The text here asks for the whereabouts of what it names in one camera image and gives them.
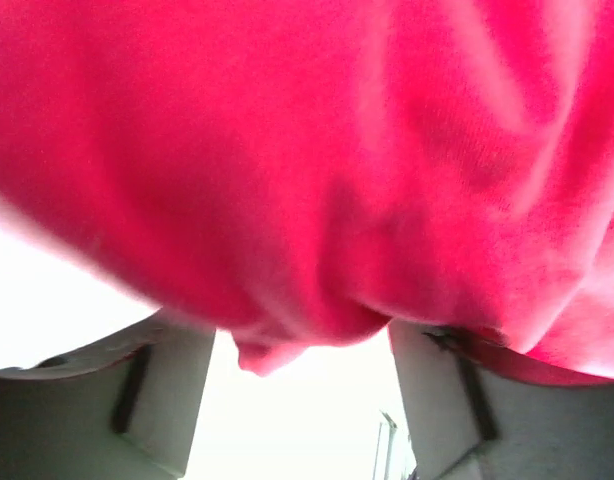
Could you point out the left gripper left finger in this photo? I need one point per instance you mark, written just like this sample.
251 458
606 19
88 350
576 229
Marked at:
123 407

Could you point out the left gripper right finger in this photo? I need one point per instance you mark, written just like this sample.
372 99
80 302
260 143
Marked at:
468 422

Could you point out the pink red t shirt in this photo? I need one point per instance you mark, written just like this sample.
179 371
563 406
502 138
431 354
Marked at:
299 173

